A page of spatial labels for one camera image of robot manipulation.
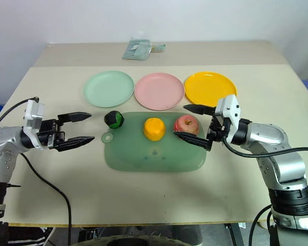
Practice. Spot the teal plastic packaged item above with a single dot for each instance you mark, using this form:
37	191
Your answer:
138	49

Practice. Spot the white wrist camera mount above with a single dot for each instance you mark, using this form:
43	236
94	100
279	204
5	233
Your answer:
33	116
229	111

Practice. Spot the dark green avocado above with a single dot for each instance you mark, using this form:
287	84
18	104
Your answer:
114	119

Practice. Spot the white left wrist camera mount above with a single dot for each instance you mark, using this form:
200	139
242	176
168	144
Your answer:
33	116

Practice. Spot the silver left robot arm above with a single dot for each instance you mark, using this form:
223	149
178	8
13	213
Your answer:
1	143

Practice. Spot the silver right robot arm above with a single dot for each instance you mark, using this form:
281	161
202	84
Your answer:
279	156

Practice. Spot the yellow toy fruit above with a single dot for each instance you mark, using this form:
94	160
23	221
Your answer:
154	128

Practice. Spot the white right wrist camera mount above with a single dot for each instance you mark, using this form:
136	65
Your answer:
229	111

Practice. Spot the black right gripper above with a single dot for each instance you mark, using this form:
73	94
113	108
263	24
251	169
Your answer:
216	130

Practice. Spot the light green plate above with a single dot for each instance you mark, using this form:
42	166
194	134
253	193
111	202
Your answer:
108	88

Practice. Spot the yellow plate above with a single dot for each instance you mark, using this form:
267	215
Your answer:
208	87

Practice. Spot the red toy apple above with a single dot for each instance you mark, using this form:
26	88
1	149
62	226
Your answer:
186	124

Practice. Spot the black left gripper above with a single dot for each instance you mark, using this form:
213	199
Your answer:
49	133

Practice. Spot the pink plate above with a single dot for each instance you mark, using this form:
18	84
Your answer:
159	91

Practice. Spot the green translucent cutting board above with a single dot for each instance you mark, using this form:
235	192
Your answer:
154	153

